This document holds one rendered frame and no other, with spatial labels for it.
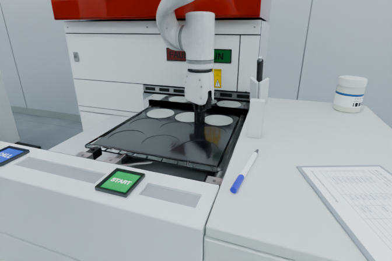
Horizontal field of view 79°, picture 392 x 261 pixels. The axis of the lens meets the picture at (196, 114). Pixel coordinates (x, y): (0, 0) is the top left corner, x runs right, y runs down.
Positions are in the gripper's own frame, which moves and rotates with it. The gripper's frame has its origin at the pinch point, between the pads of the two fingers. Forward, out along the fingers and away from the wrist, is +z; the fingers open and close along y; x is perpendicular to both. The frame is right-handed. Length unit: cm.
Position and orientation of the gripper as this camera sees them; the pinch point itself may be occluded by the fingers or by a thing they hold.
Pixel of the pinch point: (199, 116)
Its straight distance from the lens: 77.6
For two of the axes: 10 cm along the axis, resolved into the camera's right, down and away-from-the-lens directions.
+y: 5.9, 2.8, -7.6
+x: 8.1, -2.0, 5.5
